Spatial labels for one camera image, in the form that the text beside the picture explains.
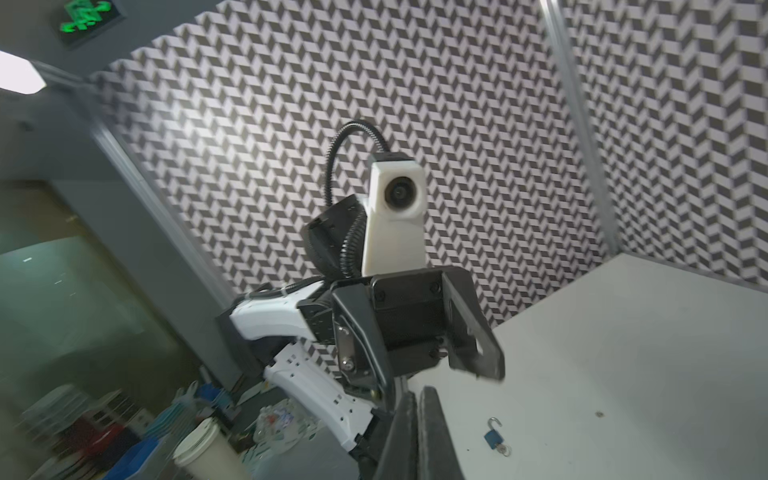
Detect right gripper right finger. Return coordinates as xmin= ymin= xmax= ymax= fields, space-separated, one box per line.
xmin=418 ymin=386 xmax=465 ymax=480

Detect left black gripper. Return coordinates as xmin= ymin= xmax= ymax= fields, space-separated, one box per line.
xmin=298 ymin=266 xmax=505 ymax=408

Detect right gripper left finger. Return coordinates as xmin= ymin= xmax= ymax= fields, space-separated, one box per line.
xmin=374 ymin=392 xmax=419 ymax=480

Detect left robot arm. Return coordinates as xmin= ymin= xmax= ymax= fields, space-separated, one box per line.
xmin=218 ymin=119 xmax=505 ymax=479

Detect blue padlock left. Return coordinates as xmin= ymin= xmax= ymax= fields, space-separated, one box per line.
xmin=483 ymin=417 xmax=511 ymax=457

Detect white paper cup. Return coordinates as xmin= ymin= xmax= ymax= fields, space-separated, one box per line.
xmin=172 ymin=418 xmax=251 ymax=480

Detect blue plastic bin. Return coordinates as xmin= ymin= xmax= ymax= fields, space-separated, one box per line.
xmin=103 ymin=438 xmax=163 ymax=480

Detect green exit sign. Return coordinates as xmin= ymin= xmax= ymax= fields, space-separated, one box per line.
xmin=51 ymin=0 xmax=125 ymax=46

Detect ceiling light strip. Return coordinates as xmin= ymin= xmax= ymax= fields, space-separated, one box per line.
xmin=0 ymin=51 xmax=47 ymax=95

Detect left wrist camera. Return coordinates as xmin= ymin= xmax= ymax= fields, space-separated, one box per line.
xmin=362 ymin=152 xmax=428 ymax=276

